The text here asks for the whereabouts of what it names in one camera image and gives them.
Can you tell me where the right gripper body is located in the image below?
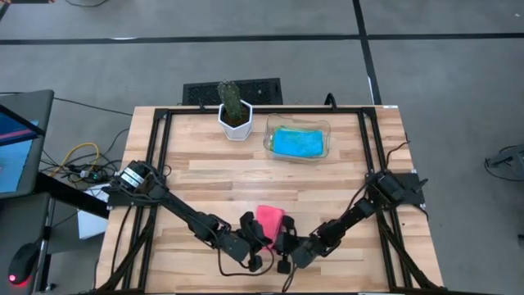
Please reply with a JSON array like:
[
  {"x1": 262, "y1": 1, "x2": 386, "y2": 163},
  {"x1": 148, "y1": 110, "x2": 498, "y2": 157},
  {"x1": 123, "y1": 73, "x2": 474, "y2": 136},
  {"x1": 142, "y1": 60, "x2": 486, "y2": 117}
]
[{"x1": 276, "y1": 234, "x2": 325, "y2": 275}]

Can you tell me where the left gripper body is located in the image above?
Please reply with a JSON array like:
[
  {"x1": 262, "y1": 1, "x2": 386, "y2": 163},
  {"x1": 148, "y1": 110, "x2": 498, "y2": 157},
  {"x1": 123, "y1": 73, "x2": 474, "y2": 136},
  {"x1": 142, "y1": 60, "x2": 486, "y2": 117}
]
[{"x1": 222, "y1": 230, "x2": 269, "y2": 274}]

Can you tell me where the pink microfiber towel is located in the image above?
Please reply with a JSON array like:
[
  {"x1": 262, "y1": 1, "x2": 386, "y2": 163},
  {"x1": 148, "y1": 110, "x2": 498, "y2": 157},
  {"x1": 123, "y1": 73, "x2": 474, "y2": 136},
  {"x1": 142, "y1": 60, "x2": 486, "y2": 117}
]
[{"x1": 255, "y1": 204, "x2": 287, "y2": 252}]

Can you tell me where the teal blue microfiber towel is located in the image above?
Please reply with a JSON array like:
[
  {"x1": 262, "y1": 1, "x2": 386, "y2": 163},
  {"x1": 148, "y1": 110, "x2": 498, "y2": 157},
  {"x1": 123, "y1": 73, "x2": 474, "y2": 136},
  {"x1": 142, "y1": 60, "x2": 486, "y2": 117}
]
[{"x1": 272, "y1": 127, "x2": 326, "y2": 159}]

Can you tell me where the white hexagonal plant pot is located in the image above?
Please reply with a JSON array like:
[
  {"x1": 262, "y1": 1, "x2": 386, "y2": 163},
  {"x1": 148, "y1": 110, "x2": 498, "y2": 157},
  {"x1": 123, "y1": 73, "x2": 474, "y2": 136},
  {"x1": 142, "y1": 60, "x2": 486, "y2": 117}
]
[{"x1": 216, "y1": 99, "x2": 255, "y2": 143}]

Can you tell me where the clear plastic bin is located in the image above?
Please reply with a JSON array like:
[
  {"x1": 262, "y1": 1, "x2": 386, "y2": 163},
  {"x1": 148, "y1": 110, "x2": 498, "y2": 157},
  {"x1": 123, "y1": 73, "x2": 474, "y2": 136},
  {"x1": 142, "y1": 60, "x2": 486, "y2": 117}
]
[{"x1": 263, "y1": 113, "x2": 332, "y2": 165}]

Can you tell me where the green cactus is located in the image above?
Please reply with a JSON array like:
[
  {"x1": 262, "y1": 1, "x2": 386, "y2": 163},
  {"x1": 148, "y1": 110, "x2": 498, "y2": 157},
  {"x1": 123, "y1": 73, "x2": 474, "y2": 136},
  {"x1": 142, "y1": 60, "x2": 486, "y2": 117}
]
[{"x1": 217, "y1": 79, "x2": 245, "y2": 125}]

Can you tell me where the white paper sheet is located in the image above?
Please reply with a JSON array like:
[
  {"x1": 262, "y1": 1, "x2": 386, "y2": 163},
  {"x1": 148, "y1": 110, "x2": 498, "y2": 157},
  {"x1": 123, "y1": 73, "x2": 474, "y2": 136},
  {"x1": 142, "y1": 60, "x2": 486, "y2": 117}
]
[{"x1": 76, "y1": 183, "x2": 111, "y2": 241}]

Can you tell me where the black keyboard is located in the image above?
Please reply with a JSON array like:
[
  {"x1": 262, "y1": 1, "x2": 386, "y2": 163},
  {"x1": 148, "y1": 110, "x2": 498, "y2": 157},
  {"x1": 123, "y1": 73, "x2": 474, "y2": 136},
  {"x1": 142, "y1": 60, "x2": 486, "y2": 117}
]
[{"x1": 182, "y1": 77, "x2": 284, "y2": 107}]

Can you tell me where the black computer mouse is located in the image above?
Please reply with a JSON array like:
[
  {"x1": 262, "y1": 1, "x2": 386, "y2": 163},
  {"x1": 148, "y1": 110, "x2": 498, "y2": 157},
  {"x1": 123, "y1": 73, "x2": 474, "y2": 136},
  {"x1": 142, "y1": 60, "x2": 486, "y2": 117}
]
[{"x1": 7, "y1": 240, "x2": 43, "y2": 288}]

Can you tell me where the dark grey desk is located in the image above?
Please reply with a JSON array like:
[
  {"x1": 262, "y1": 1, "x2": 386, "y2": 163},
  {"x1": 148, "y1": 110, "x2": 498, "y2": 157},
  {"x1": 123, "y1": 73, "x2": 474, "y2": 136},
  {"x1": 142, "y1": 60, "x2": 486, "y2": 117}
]
[{"x1": 0, "y1": 170, "x2": 111, "y2": 295}]

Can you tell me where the computer monitor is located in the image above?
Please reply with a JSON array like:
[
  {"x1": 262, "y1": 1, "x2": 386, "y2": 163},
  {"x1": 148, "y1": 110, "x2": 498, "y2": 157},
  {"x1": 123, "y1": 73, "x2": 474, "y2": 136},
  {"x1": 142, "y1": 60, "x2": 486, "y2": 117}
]
[{"x1": 0, "y1": 88, "x2": 56, "y2": 201}]

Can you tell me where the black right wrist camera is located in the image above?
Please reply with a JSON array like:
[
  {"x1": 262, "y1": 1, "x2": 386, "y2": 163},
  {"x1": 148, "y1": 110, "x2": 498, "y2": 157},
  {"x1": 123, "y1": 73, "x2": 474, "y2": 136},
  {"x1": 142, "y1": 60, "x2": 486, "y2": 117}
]
[{"x1": 281, "y1": 214, "x2": 297, "y2": 237}]

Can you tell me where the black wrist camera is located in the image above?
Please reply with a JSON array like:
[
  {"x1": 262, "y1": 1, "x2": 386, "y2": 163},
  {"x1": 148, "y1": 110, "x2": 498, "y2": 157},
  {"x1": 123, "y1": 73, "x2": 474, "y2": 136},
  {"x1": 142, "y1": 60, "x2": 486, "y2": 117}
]
[
  {"x1": 238, "y1": 211, "x2": 259, "y2": 236},
  {"x1": 281, "y1": 214, "x2": 297, "y2": 237}
]

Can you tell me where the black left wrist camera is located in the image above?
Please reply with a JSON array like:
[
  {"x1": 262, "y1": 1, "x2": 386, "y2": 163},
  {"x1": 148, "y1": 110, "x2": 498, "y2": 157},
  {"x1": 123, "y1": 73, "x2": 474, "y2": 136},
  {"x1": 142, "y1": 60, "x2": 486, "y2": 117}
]
[{"x1": 238, "y1": 211, "x2": 259, "y2": 236}]

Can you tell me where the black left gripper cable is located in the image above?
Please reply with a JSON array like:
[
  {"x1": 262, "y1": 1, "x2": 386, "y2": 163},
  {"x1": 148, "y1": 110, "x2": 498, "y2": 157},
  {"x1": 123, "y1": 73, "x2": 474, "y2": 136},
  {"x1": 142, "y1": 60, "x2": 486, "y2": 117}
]
[{"x1": 216, "y1": 244, "x2": 277, "y2": 278}]

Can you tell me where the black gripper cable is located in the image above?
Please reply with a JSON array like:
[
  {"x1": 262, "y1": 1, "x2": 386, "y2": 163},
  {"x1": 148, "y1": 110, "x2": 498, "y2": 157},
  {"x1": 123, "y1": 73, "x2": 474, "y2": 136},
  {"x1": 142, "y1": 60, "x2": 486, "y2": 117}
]
[
  {"x1": 216, "y1": 244, "x2": 277, "y2": 278},
  {"x1": 281, "y1": 268, "x2": 298, "y2": 293}
]

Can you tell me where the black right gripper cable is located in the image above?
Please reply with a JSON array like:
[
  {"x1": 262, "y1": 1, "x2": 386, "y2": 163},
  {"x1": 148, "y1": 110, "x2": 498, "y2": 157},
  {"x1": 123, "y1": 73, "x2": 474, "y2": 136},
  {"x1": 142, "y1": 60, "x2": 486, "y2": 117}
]
[{"x1": 281, "y1": 268, "x2": 298, "y2": 293}]

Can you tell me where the black cable bundle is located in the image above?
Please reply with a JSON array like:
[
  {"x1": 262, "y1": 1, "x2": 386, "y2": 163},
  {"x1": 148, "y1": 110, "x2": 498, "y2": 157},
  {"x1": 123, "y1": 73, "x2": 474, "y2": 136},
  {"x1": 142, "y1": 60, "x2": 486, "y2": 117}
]
[{"x1": 38, "y1": 127, "x2": 131, "y2": 184}]

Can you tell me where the yellow cable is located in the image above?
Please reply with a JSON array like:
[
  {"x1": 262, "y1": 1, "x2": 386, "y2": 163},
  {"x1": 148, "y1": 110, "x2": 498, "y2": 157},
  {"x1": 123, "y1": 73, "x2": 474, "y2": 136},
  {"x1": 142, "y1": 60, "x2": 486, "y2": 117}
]
[{"x1": 49, "y1": 141, "x2": 101, "y2": 178}]

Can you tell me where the thin black floor cable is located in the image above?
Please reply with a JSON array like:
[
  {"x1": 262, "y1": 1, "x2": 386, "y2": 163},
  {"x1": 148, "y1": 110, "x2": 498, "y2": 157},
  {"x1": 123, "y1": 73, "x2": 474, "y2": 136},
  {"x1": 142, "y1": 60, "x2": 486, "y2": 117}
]
[{"x1": 52, "y1": 96, "x2": 134, "y2": 117}]

